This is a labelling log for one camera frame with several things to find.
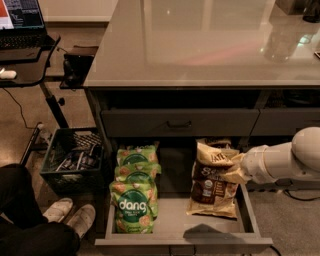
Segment right grey drawers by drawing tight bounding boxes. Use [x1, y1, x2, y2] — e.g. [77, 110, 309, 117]
[253, 108, 320, 188]

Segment rear green dang bag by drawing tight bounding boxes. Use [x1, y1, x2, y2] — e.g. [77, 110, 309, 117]
[116, 143, 158, 166]

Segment open grey middle drawer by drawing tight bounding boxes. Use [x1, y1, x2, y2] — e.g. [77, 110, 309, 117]
[95, 138, 273, 256]

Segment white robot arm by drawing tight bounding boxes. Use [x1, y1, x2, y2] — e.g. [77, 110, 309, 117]
[240, 127, 320, 184]

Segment front green dang bag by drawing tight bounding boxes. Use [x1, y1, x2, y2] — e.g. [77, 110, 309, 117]
[109, 181, 158, 234]

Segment black plastic crate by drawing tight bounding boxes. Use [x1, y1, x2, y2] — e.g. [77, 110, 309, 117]
[40, 127, 105, 194]

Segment rear brown chip bag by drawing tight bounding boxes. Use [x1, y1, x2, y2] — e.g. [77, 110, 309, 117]
[198, 137, 240, 159]

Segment person's black trouser legs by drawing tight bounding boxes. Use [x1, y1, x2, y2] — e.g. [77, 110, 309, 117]
[0, 164, 80, 256]

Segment black floor cable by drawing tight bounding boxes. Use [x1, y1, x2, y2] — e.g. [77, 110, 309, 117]
[283, 189, 320, 202]

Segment open laptop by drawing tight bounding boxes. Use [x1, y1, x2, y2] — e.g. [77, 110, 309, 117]
[0, 0, 47, 63]

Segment black device on floor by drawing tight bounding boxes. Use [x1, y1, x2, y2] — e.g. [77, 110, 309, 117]
[60, 45, 98, 89]

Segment white computer mouse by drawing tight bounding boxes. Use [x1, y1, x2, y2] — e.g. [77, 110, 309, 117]
[0, 69, 17, 80]

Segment left white shoe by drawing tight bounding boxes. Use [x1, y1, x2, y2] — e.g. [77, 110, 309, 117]
[43, 198, 73, 224]

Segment grey top drawer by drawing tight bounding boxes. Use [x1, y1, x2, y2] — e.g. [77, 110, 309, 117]
[101, 109, 259, 137]

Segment right white shoe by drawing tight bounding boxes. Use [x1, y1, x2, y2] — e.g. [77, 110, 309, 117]
[67, 204, 96, 239]

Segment brown sea salt bag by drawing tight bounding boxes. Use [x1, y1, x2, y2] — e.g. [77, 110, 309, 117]
[186, 140, 249, 219]

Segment green dang bag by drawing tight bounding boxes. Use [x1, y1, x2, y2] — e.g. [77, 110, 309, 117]
[109, 181, 158, 234]
[116, 143, 158, 166]
[115, 162, 161, 183]

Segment middle green dang bag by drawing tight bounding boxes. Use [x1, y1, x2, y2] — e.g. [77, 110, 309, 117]
[115, 162, 161, 183]

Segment white shoe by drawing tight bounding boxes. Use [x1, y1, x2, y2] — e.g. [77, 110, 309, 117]
[43, 198, 73, 224]
[67, 204, 96, 239]

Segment grey counter cabinet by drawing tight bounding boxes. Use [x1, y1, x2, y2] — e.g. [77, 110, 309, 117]
[84, 0, 320, 256]

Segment black laptop stand table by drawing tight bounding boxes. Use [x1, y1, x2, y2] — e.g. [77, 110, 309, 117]
[0, 33, 68, 164]

